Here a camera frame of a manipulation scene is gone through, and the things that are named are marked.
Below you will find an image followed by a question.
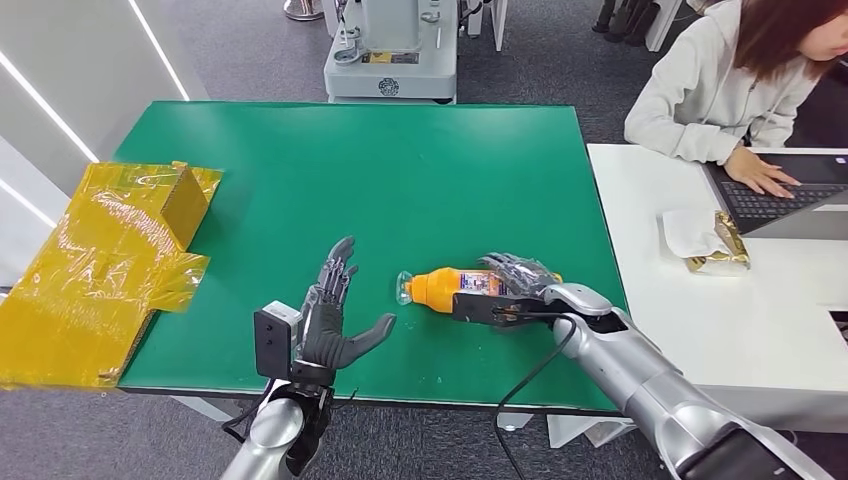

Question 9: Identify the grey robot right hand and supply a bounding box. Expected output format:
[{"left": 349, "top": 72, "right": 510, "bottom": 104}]
[{"left": 478, "top": 252, "right": 564, "bottom": 299}]

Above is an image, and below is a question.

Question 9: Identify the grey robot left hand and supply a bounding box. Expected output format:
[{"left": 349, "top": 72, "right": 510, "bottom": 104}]
[{"left": 294, "top": 236, "right": 397, "bottom": 387}]

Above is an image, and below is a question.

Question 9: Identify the orange detergent bottle clear cap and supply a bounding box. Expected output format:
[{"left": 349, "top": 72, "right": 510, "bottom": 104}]
[{"left": 396, "top": 266, "right": 564, "bottom": 316}]

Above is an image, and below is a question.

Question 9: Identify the white table leg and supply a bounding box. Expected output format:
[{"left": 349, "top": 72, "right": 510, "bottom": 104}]
[
  {"left": 170, "top": 396, "right": 233, "bottom": 423},
  {"left": 495, "top": 411, "right": 535, "bottom": 433}
]

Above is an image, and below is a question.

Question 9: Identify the white paper napkin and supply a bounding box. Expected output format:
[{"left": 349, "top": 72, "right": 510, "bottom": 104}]
[{"left": 662, "top": 208, "right": 730, "bottom": 261}]

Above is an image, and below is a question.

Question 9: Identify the gold foil packet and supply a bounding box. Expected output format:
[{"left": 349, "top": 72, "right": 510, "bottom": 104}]
[{"left": 685, "top": 210, "right": 753, "bottom": 274}]

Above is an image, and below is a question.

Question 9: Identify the yellow taped cardboard box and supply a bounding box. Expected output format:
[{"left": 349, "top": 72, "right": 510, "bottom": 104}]
[{"left": 0, "top": 160, "right": 223, "bottom": 392}]

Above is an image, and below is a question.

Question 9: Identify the grey machine base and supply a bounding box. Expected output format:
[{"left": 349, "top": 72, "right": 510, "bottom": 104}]
[{"left": 323, "top": 0, "right": 460, "bottom": 105}]

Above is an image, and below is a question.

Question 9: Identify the person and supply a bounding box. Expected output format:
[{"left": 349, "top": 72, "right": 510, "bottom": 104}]
[{"left": 623, "top": 0, "right": 848, "bottom": 199}]

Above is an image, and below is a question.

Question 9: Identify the person's hand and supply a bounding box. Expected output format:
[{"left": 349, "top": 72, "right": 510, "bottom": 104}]
[{"left": 723, "top": 144, "right": 803, "bottom": 200}]

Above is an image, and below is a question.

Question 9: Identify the white furniture panel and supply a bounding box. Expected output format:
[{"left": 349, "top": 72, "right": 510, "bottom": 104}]
[
  {"left": 645, "top": 0, "right": 684, "bottom": 53},
  {"left": 466, "top": 0, "right": 510, "bottom": 52}
]

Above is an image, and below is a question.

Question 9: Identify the dark grey laptop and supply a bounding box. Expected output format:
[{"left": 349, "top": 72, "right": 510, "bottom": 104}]
[{"left": 703, "top": 152, "right": 848, "bottom": 241}]

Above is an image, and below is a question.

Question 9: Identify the chrome stand base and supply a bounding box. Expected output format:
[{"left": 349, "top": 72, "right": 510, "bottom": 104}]
[{"left": 283, "top": 0, "right": 326, "bottom": 22}]

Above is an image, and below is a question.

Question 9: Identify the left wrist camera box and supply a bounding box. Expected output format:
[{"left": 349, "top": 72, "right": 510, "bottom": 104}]
[{"left": 253, "top": 301, "right": 303, "bottom": 380}]

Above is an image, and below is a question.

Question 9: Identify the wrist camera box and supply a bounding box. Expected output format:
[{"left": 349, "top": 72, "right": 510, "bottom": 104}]
[
  {"left": 253, "top": 301, "right": 303, "bottom": 380},
  {"left": 452, "top": 291, "right": 551, "bottom": 330}
]

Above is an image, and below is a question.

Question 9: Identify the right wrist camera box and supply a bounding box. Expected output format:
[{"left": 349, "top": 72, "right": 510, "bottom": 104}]
[{"left": 452, "top": 291, "right": 551, "bottom": 330}]

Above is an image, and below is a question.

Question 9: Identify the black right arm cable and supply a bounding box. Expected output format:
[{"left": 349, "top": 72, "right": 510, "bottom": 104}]
[{"left": 493, "top": 314, "right": 578, "bottom": 480}]

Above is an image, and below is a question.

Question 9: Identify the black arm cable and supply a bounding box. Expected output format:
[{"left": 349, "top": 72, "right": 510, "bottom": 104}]
[
  {"left": 221, "top": 380, "right": 280, "bottom": 445},
  {"left": 493, "top": 314, "right": 578, "bottom": 480}
]

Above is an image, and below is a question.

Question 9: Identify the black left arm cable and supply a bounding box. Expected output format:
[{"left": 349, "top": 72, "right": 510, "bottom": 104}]
[{"left": 221, "top": 380, "right": 280, "bottom": 445}]

